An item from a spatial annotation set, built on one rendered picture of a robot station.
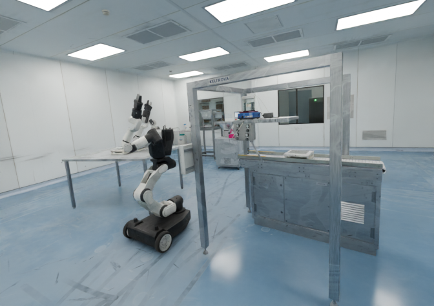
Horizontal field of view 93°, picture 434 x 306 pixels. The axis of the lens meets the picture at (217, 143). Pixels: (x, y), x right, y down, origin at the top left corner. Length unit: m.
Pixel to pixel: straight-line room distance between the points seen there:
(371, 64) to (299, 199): 5.67
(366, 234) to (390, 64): 5.76
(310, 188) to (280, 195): 0.33
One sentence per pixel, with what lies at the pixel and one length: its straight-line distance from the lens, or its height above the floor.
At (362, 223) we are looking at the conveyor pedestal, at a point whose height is 0.29.
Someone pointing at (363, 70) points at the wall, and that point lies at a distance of 7.42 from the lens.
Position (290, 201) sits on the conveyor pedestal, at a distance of 2.40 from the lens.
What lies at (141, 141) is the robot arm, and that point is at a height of 1.12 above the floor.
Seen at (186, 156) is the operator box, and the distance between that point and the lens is 1.85.
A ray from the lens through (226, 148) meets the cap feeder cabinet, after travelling 4.98.
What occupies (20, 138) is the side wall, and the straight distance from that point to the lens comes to 5.99.
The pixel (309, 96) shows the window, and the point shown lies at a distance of 7.31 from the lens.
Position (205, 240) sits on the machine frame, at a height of 0.16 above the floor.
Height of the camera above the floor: 1.33
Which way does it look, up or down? 8 degrees down
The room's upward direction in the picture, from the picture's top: 4 degrees counter-clockwise
